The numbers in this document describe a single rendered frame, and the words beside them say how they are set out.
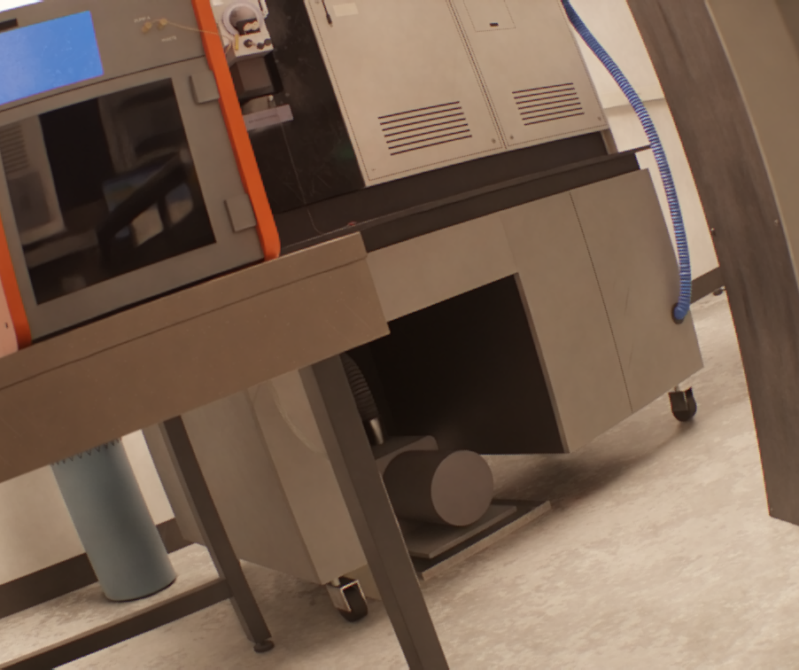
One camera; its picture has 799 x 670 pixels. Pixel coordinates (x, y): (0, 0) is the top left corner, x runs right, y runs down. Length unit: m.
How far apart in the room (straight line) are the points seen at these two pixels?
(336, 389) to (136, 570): 1.44
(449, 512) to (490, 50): 1.07
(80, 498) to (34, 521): 0.37
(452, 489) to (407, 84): 0.88
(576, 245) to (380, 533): 1.14
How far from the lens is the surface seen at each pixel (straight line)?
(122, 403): 0.96
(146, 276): 1.08
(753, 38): 0.50
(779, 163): 0.51
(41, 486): 2.79
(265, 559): 1.96
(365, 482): 1.17
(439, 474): 2.03
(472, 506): 2.09
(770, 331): 1.52
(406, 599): 1.22
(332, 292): 1.07
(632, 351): 2.26
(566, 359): 2.10
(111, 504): 2.46
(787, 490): 1.64
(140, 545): 2.49
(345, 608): 1.86
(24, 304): 1.04
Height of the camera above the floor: 0.69
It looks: 4 degrees down
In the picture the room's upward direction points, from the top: 18 degrees counter-clockwise
